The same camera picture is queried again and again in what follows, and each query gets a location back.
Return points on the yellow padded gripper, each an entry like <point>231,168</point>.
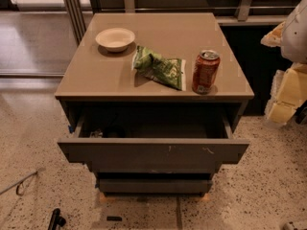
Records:
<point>296,37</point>

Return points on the grey top drawer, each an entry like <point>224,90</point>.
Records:
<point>122,143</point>

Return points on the grey drawer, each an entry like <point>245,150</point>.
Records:
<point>122,143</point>
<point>145,186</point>

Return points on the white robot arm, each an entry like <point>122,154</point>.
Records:
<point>299,14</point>

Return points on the grey drawer cabinet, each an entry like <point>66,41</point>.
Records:
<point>99,83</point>

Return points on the grey bottom drawer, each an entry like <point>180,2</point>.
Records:
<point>145,186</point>

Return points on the orange soda can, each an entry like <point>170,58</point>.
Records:
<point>205,71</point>

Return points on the green chip bag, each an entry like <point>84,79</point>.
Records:
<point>155,67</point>

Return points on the white bowl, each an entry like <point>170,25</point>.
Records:
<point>115,40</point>

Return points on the black tape on floor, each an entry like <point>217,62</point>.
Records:
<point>113,218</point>

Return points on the black object on floor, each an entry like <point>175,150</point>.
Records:
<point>56,220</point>

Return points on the metal railing frame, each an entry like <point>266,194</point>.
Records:
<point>228,12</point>

